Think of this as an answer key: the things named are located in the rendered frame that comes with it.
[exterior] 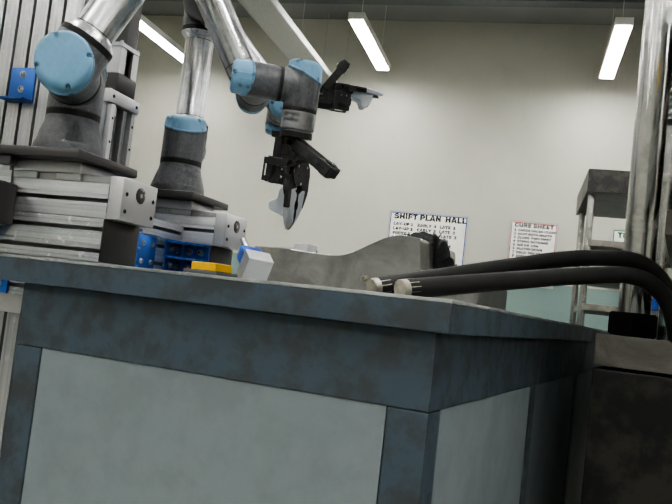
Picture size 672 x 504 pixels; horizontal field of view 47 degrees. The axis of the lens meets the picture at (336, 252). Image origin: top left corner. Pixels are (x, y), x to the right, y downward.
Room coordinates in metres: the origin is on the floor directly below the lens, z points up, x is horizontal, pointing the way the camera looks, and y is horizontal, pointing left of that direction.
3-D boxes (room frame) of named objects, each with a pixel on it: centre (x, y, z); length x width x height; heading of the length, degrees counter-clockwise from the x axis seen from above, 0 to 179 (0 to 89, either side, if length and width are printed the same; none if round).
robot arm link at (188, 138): (2.18, 0.47, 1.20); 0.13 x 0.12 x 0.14; 8
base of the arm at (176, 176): (2.17, 0.47, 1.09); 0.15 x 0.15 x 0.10
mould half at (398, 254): (1.69, -0.10, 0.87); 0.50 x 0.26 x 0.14; 65
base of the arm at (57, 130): (1.70, 0.61, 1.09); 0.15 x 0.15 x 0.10
